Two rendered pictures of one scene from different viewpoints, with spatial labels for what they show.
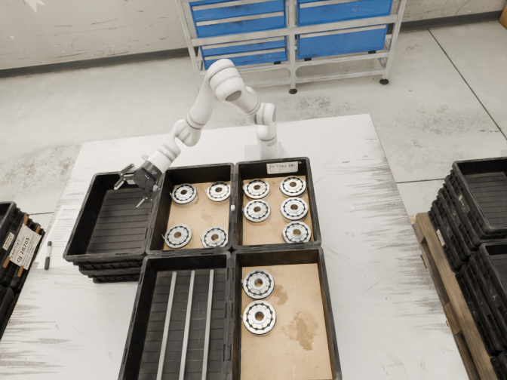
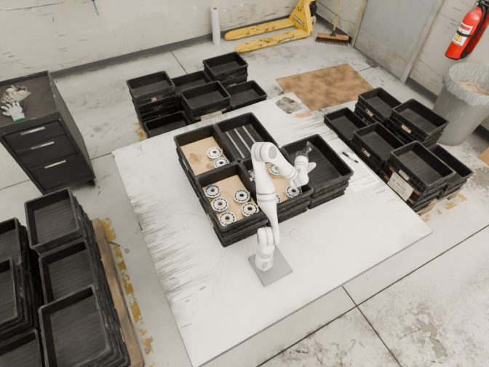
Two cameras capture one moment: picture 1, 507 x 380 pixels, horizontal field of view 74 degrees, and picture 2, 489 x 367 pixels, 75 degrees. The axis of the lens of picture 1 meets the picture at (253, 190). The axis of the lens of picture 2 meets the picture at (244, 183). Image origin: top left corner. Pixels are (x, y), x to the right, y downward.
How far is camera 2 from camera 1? 187 cm
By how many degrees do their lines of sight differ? 73
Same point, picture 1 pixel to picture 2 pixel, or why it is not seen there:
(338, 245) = (191, 218)
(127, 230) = not seen: hidden behind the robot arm
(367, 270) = (172, 210)
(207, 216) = not seen: hidden behind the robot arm
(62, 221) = (366, 175)
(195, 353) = (236, 138)
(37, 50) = not seen: outside the picture
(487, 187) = (79, 352)
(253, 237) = (237, 186)
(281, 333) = (204, 154)
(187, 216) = (282, 183)
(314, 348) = (188, 154)
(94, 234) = (325, 159)
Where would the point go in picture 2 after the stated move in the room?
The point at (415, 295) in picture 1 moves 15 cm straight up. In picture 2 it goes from (145, 207) to (140, 193)
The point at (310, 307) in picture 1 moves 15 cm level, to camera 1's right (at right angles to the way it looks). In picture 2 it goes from (194, 167) to (173, 176)
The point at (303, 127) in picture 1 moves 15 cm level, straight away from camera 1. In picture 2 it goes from (254, 320) to (265, 350)
